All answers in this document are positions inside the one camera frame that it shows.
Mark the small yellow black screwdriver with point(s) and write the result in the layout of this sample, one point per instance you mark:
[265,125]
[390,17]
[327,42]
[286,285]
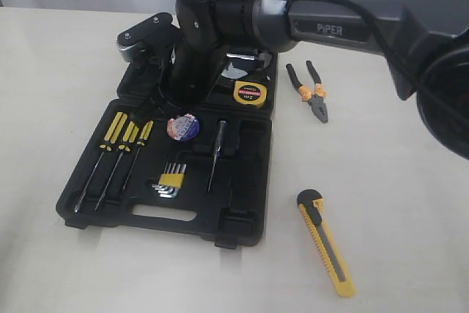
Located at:
[141,142]

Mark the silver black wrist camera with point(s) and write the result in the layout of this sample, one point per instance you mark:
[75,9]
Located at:
[154,35]

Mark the yellow tape measure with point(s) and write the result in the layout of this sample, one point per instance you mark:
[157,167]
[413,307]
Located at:
[250,93]

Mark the black electrical tape roll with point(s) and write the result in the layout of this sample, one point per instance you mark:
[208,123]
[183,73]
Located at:
[183,128]

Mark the yellow black utility knife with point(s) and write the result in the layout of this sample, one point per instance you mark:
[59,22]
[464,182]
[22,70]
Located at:
[310,205]

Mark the adjustable wrench steel head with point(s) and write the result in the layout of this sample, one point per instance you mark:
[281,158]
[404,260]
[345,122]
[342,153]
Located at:
[233,73]

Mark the hex key set yellow holder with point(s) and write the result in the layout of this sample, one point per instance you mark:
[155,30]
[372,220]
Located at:
[170,182]

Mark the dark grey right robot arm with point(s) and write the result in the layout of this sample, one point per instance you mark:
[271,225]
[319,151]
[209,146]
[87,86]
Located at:
[424,42]

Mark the clear voltage tester screwdriver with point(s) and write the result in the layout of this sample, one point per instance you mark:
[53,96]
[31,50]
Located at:
[217,146]

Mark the claw hammer black handle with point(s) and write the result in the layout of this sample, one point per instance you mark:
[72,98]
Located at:
[250,62]

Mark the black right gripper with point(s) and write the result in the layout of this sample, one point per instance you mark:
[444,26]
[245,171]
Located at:
[186,82]

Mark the orange black combination pliers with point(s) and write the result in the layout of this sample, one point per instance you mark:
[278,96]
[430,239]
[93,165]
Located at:
[314,97]

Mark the black plastic tool case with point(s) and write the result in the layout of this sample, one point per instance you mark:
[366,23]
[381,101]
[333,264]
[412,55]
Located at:
[232,214]

